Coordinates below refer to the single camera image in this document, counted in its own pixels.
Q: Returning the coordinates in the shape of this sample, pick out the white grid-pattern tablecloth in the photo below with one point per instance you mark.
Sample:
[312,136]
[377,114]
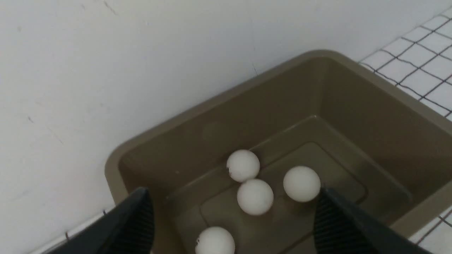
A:
[187,53]

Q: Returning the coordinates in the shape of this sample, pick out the olive green plastic bin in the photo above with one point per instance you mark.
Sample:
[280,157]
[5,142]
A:
[368,140]

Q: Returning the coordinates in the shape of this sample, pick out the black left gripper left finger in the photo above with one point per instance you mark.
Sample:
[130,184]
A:
[129,228]

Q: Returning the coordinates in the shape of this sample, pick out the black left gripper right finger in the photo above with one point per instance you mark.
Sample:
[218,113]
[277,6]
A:
[342,227]

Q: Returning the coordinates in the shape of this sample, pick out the white ping-pong ball with logo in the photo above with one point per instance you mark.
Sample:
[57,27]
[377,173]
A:
[243,165]

